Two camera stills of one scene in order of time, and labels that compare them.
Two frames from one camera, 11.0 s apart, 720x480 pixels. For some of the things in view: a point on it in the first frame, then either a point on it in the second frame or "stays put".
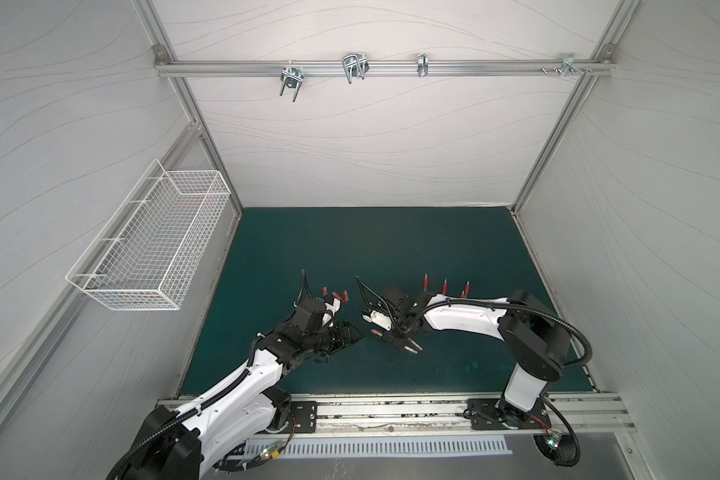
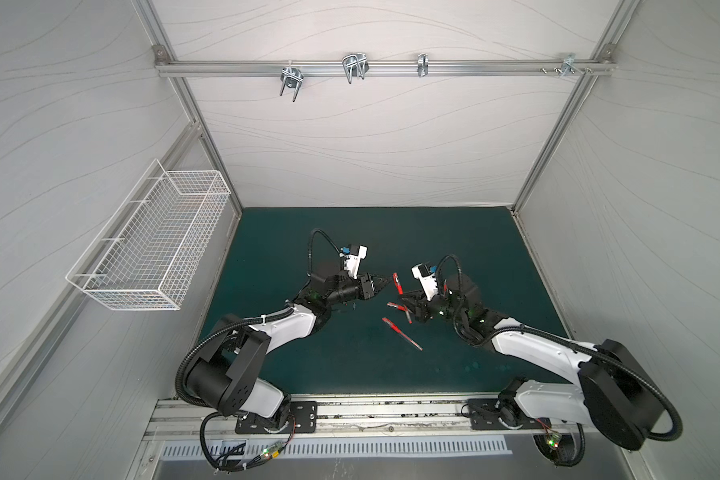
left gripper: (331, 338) to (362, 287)
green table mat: (473, 253) stays put
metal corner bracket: (568, 64) stays put
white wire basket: (150, 249) stays put
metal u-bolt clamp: (293, 78) stays put
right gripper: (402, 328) to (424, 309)
